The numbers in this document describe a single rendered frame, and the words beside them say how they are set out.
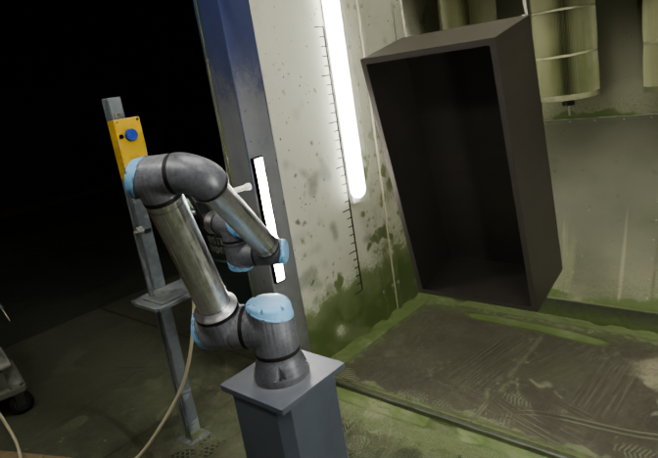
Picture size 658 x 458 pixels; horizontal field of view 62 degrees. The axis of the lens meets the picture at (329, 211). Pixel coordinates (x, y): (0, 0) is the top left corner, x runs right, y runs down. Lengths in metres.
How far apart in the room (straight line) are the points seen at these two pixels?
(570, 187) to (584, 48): 0.81
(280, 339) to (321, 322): 1.25
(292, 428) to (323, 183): 1.48
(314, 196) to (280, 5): 0.96
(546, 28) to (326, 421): 2.35
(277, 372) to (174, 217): 0.61
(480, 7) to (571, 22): 0.55
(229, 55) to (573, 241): 2.17
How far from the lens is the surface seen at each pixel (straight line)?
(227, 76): 2.61
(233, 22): 2.64
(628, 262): 3.39
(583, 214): 3.51
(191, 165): 1.53
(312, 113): 2.92
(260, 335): 1.82
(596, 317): 3.41
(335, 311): 3.13
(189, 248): 1.69
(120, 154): 2.42
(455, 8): 3.57
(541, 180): 2.54
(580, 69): 3.34
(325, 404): 1.95
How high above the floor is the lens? 1.60
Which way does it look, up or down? 14 degrees down
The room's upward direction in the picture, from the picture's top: 9 degrees counter-clockwise
